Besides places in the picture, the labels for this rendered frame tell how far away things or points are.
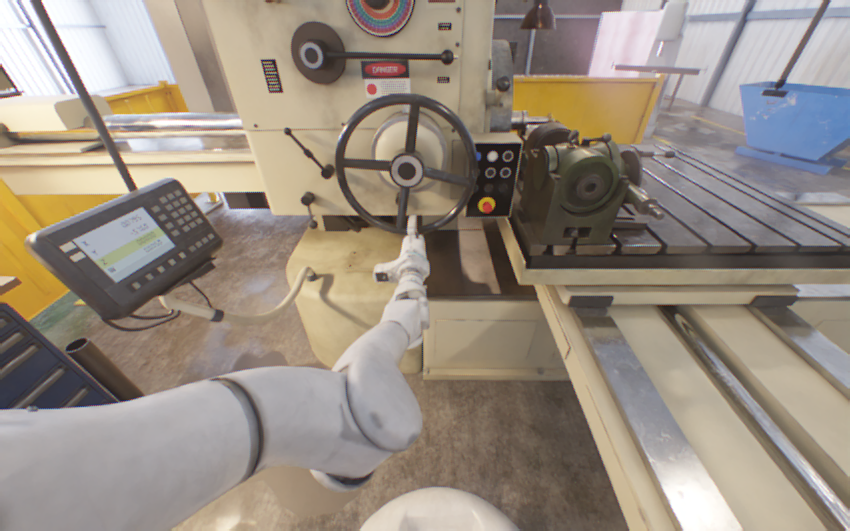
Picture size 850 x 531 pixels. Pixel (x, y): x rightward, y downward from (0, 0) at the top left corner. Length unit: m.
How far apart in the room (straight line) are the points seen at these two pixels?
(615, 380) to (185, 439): 1.10
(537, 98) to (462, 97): 2.62
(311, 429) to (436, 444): 1.47
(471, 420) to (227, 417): 1.61
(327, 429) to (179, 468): 0.11
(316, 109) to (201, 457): 0.98
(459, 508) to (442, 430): 0.55
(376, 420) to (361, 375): 0.05
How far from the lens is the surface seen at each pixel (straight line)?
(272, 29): 1.11
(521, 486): 1.73
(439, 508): 1.29
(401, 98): 0.81
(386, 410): 0.32
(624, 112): 4.02
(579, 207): 1.16
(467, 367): 1.89
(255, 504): 1.82
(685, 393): 1.31
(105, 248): 0.99
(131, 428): 0.23
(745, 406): 1.41
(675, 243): 1.40
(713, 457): 1.22
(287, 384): 0.29
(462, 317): 1.57
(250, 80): 1.16
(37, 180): 2.28
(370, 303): 1.52
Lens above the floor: 1.60
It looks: 37 degrees down
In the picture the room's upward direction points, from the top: 1 degrees counter-clockwise
